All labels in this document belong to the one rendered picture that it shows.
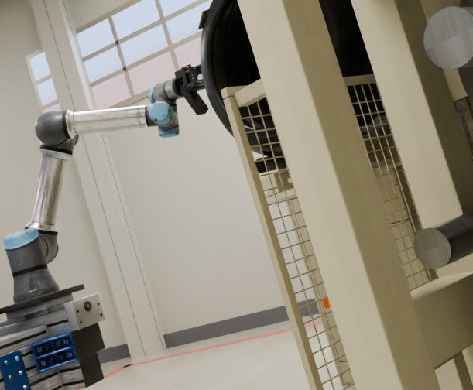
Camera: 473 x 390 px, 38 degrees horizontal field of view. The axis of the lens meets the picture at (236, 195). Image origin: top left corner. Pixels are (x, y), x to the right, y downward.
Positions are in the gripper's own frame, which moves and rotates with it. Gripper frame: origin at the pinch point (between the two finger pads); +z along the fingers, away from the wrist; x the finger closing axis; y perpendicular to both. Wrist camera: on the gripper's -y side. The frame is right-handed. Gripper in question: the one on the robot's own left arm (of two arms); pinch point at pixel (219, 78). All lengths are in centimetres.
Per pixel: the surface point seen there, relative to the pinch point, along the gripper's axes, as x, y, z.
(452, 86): 21, -21, 68
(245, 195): 221, -47, -240
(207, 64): -12.2, 2.5, 9.3
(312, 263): 61, -75, -34
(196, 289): 196, -117, -296
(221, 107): -12.2, -11.1, 11.5
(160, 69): 204, 70, -291
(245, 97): -58, -18, 69
